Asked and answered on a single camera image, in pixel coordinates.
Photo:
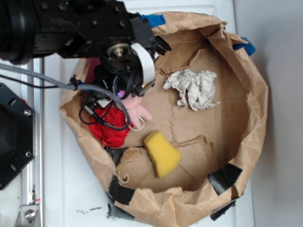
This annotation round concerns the black gripper body white ring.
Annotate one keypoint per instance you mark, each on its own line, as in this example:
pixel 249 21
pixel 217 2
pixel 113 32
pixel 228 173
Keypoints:
pixel 129 68

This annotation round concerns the pink plush bunny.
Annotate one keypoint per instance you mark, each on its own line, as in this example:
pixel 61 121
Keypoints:
pixel 138 114

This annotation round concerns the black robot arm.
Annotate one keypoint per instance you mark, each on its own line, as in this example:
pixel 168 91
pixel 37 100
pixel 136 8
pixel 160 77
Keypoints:
pixel 122 42

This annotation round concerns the crumpled red cloth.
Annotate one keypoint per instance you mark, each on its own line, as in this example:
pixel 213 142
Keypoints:
pixel 110 137

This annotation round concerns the crumpled white paper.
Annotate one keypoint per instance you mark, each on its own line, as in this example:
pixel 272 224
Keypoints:
pixel 196 89

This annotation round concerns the yellow sponge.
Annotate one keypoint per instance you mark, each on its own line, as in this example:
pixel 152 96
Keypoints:
pixel 164 156

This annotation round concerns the brown paper bag bin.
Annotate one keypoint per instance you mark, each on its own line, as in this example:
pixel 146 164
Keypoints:
pixel 220 146

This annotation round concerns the blue tape strip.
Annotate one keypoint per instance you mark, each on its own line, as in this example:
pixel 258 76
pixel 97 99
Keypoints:
pixel 247 46

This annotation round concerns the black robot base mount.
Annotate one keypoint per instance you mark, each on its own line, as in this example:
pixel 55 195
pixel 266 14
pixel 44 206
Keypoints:
pixel 16 135

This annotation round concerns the aluminium rail with bracket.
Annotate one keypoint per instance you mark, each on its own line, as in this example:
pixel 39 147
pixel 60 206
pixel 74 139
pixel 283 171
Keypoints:
pixel 31 212

